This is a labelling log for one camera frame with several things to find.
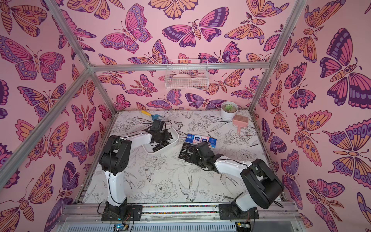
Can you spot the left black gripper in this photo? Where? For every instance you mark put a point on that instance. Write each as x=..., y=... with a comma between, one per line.
x=167, y=135

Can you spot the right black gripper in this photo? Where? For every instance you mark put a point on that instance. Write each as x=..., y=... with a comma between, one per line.
x=195, y=153

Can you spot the white plastic storage box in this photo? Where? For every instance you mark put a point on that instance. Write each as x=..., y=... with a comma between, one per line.
x=148, y=147

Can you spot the blue cartoon tissue pack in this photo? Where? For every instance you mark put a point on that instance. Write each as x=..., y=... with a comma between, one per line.
x=212, y=142

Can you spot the light pink tissue pack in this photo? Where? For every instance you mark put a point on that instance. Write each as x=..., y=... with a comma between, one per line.
x=205, y=139

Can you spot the pink white tissue pack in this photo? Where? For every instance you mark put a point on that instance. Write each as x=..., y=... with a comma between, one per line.
x=197, y=139

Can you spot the blue pocket tissue pack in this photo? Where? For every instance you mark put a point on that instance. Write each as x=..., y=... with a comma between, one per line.
x=189, y=138

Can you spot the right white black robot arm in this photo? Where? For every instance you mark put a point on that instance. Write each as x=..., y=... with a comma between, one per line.
x=262, y=184

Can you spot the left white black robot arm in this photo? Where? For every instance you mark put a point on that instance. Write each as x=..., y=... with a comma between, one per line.
x=115, y=155

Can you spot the blue yellow garden fork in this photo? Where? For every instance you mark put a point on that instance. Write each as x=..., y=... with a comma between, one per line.
x=153, y=117

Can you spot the pink brush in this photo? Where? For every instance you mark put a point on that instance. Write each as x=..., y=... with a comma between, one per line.
x=240, y=122

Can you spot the white pot with succulent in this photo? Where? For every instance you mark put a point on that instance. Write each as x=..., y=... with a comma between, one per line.
x=228, y=110

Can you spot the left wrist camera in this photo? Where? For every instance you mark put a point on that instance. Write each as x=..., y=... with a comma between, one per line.
x=157, y=126

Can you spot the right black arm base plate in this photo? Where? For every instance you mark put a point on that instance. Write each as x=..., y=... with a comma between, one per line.
x=232, y=212

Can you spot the white wire wall basket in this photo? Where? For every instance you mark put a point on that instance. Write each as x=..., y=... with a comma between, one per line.
x=187, y=74

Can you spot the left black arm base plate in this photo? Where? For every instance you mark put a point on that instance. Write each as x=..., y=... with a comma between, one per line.
x=122, y=213

